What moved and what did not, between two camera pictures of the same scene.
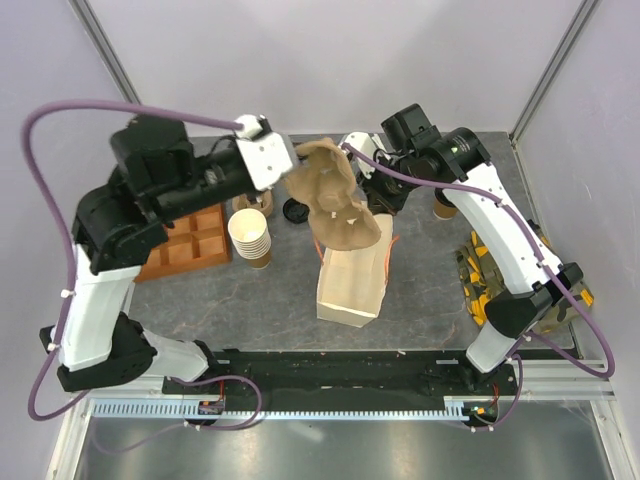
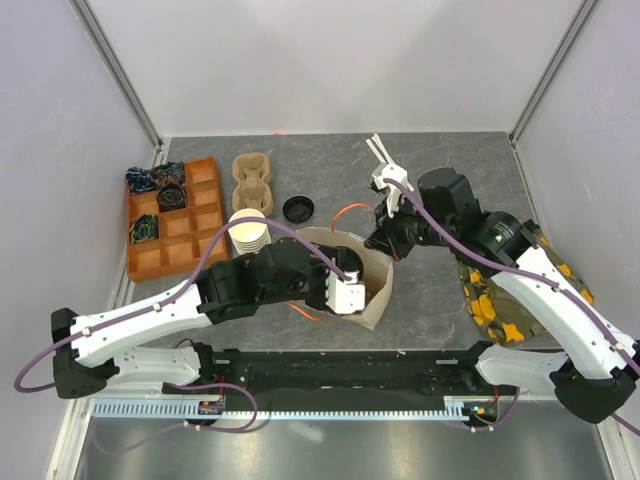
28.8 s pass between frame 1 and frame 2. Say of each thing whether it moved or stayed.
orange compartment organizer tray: stayed
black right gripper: moved
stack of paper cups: stayed
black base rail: stayed
